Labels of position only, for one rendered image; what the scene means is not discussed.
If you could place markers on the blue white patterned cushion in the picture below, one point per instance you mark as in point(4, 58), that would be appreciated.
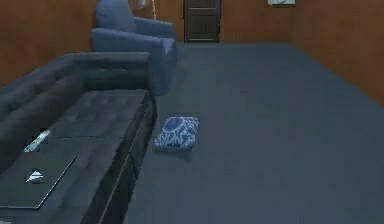
point(176, 132)

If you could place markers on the blue armchair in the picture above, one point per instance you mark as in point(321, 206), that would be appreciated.
point(133, 43)

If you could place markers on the dark brown room door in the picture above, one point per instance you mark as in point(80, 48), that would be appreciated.
point(202, 20)

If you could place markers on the black closed laptop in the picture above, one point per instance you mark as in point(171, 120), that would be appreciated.
point(30, 183)

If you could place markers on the black tufted sofa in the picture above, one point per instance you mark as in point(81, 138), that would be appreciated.
point(100, 110)

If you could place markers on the white floor lamp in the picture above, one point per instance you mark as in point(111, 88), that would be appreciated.
point(150, 7)

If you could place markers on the grey remote control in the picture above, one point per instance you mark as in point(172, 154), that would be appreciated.
point(36, 141)

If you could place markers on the white framed wall picture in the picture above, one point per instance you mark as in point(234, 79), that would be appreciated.
point(281, 1)

